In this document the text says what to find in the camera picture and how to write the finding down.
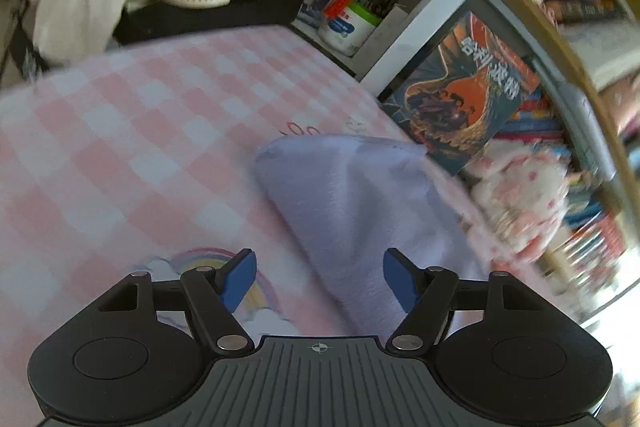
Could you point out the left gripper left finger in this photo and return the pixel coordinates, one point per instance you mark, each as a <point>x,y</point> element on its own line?
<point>213,295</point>

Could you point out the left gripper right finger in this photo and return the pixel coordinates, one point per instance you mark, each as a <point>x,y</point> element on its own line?
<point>426,296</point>

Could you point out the pink and purple sweater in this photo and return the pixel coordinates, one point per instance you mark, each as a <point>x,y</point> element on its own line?
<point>348,198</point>

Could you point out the pink checkered table cloth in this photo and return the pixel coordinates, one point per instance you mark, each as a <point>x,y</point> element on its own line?
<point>142,159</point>

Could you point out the illustrated orange cover book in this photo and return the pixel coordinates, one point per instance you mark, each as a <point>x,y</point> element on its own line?
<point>461,93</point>

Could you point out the white pen holder cup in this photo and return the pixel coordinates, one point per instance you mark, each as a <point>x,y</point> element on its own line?
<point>347,32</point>

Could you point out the white wooden bookshelf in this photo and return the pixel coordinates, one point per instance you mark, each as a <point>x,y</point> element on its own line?
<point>526,30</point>

